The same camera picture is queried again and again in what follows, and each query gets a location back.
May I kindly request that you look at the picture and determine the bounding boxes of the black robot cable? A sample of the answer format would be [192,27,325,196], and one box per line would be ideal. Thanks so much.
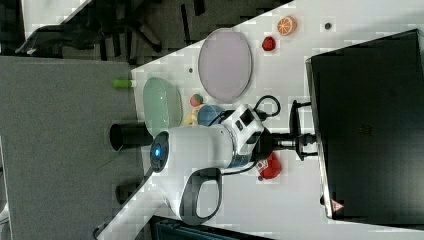
[208,94,282,127]

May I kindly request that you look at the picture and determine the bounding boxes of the black office chair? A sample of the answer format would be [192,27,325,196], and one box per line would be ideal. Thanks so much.
[14,0,208,66]

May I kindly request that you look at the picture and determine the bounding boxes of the black cylinder table leg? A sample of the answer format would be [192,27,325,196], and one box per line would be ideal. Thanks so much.
[115,181,144,205]

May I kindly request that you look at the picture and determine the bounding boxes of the blue crate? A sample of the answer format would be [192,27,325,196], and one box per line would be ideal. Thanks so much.
[150,217,271,240]

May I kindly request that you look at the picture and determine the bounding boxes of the red strawberry toy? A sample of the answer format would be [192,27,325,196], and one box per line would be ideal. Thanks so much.
[262,36,276,51]

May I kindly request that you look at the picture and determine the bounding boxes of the lavender oval plate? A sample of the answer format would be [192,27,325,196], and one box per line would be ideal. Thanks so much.
[198,28,252,103]

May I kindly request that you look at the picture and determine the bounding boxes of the red ketchup bottle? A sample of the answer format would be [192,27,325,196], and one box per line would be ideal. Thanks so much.
[256,153,282,180]

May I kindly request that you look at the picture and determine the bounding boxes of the blue cup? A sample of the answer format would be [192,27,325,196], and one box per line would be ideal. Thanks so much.
[197,105,224,126]

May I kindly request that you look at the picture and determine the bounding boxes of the yellow banana toy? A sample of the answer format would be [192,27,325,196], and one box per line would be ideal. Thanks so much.
[183,105,203,126]

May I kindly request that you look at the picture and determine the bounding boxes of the black toaster oven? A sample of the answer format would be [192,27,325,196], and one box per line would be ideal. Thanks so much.
[306,29,424,229]

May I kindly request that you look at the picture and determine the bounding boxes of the black oven door handle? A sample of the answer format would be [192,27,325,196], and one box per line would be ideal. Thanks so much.
[289,100,318,161]

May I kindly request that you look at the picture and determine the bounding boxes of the green oval bowl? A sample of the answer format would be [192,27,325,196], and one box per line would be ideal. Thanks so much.
[143,77,183,136]

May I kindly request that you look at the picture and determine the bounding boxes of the orange slice toy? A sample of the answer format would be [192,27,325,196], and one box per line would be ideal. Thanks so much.
[277,16,297,36]

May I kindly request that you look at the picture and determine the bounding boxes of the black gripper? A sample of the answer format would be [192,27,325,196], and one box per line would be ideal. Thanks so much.
[256,132,317,159]

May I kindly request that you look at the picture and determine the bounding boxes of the red green apple toy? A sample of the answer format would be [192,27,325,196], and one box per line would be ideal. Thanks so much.
[190,94,203,107]

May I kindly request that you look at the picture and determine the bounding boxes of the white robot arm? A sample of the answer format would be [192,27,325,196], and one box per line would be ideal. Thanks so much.
[96,104,316,240]

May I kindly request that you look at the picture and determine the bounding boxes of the green marker pen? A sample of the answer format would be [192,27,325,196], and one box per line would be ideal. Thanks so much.
[113,79,137,88]

